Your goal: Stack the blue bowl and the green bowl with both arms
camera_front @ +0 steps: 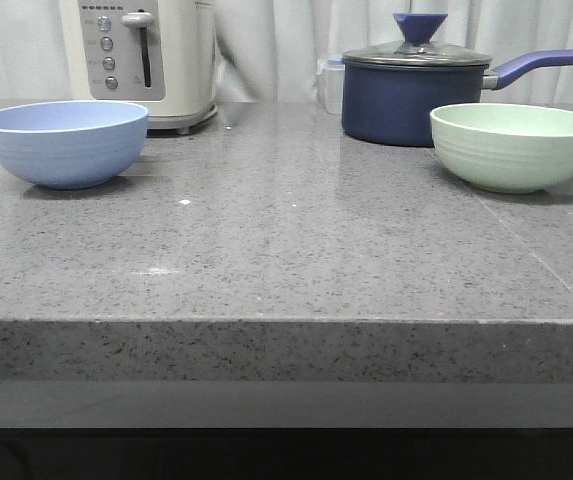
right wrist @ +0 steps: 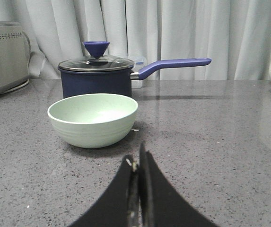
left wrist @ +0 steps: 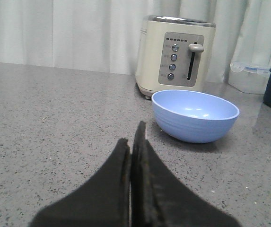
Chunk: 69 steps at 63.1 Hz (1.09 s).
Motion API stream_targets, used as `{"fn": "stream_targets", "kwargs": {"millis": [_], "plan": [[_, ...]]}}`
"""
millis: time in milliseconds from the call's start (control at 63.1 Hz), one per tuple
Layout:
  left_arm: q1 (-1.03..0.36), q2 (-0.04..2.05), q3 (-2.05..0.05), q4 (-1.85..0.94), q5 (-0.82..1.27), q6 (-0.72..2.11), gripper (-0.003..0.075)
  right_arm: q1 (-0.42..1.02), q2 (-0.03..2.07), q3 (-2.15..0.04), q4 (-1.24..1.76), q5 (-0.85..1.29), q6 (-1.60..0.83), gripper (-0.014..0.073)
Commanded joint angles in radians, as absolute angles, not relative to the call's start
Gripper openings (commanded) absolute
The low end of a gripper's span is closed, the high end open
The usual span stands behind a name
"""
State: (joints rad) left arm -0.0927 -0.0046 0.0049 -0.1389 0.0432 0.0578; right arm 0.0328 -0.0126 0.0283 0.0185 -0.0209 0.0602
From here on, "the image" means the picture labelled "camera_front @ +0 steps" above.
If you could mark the blue bowl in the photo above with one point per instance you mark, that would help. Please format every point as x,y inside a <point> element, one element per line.
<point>71,144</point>

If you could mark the light green bowl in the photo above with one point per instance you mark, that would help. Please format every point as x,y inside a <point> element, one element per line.
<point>506,148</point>

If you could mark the clear plastic container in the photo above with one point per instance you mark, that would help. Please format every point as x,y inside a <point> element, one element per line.
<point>330,73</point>

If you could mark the dark blue saucepan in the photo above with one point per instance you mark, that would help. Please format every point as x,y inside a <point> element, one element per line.
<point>391,105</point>

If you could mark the white curtain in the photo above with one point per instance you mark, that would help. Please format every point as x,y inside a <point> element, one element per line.
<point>269,49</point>

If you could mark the cream white toaster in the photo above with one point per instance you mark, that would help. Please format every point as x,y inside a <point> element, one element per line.
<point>156,53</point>

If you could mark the glass lid with blue knob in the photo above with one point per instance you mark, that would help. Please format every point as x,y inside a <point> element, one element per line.
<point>417,49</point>

